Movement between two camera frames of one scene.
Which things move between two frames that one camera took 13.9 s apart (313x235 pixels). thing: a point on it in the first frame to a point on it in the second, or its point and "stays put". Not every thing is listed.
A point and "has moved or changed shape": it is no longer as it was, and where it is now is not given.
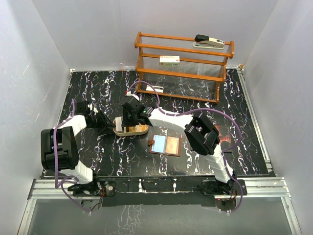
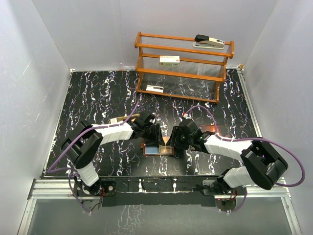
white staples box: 168,60 stays put
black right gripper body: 129,120 to 179,140
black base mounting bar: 184,190 stays put
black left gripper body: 99,122 to 151,134
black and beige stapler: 204,41 stays put
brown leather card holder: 164,145 has moved or changed shape
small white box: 158,89 stays put
